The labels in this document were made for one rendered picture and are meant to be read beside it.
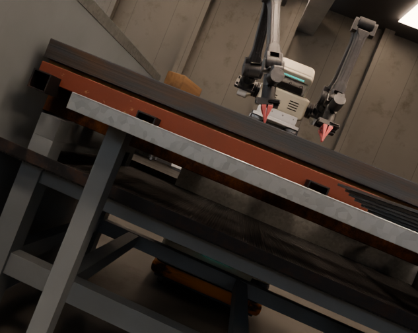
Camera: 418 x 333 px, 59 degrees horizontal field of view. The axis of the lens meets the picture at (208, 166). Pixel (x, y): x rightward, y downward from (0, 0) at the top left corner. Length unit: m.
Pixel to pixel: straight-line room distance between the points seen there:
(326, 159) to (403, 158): 11.33
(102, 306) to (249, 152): 0.56
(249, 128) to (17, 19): 0.62
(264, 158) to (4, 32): 0.68
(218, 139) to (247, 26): 11.06
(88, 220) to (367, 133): 11.35
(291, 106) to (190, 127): 1.18
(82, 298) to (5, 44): 0.66
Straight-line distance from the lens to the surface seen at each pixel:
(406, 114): 12.40
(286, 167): 0.94
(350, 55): 1.94
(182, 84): 1.05
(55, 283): 0.85
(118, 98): 1.01
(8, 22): 1.04
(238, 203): 1.72
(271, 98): 1.56
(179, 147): 0.62
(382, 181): 0.99
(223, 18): 12.04
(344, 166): 0.96
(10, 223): 1.14
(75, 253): 0.82
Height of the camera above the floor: 0.74
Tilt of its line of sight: 2 degrees down
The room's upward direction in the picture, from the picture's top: 22 degrees clockwise
